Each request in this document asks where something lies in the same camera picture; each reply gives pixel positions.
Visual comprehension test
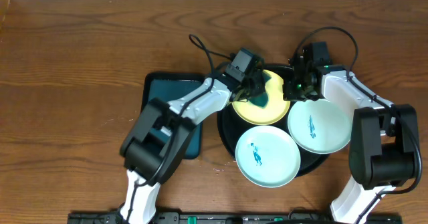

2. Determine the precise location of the green yellow sponge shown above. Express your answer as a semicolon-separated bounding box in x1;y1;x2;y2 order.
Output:
247;70;272;108

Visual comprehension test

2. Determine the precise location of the yellow plate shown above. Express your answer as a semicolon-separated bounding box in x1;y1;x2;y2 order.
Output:
232;70;291;125

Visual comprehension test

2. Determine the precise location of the light green plate with stain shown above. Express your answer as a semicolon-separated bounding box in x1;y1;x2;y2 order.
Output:
288;100;352;154

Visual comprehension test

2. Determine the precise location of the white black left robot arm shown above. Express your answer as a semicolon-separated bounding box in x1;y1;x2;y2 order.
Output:
120;63;265;223

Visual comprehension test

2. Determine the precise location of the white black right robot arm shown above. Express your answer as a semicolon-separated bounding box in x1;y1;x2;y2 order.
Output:
283;55;423;223

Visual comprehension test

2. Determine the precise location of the rectangular black water tray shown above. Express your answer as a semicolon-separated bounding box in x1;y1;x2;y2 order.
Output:
140;72;205;160

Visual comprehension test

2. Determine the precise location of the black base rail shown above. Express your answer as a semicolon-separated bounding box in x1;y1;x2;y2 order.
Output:
67;210;403;224

